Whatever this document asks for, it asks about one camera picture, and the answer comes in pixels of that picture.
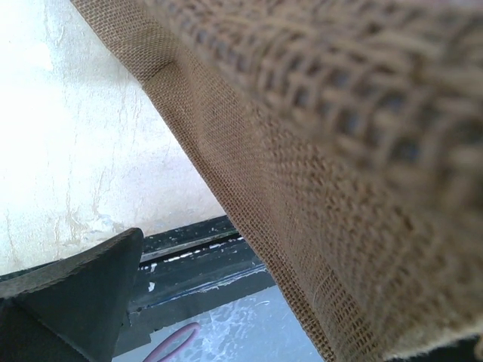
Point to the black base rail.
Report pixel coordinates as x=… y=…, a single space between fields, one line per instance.
x=185 y=272

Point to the brown burlap canvas bag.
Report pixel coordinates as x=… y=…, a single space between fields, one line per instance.
x=344 y=141

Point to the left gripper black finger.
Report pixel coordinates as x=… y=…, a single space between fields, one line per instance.
x=71 y=309

